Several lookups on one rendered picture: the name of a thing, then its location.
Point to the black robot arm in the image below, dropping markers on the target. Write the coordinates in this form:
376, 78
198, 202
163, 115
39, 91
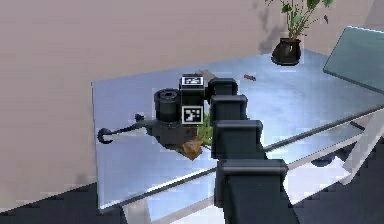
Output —
240, 140

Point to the teal translucent chair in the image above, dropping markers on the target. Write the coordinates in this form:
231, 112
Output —
360, 56

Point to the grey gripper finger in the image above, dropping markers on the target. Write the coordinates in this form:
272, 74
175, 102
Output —
124, 129
139, 117

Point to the green plant in brown pot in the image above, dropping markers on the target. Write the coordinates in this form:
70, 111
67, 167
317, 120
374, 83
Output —
193, 149

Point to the small red-brown object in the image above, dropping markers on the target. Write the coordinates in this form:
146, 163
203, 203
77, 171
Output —
250, 77

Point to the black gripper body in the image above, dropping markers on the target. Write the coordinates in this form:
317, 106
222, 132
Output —
167, 105

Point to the glass table with white frame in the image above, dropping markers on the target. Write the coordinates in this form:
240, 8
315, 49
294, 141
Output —
300, 103

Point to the green plant in black pot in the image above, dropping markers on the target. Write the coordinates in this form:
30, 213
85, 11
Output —
287, 50

